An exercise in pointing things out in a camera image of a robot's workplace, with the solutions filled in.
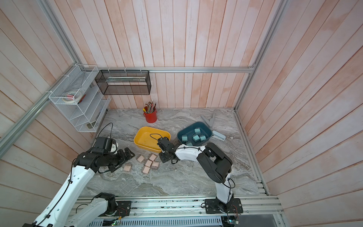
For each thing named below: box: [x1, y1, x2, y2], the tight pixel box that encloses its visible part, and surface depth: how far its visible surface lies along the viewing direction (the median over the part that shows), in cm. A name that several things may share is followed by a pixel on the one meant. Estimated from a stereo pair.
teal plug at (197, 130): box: [194, 127, 201, 134], surface depth 106 cm
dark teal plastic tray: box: [176, 121, 213, 147], surface depth 103 cm
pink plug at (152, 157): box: [149, 153, 157, 162], surface depth 92 cm
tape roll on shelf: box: [61, 90, 81, 104], surface depth 75 cm
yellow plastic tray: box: [133, 126, 172, 153], surface depth 100 cm
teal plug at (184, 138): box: [181, 135, 188, 143], surface depth 102 cm
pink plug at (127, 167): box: [123, 163, 132, 172], surface depth 87 cm
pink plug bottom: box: [142, 165, 150, 175], surface depth 87 cm
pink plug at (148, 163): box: [144, 159, 153, 168], surface depth 90 cm
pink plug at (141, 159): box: [136, 154, 146, 164], surface depth 92 cm
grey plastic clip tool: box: [200, 113, 216, 128], surface depth 113 cm
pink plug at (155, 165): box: [150, 160, 160, 171], surface depth 88 cm
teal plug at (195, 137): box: [192, 134, 201, 143], surface depth 102 cm
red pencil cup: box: [142, 98, 158, 124], surface depth 108 cm
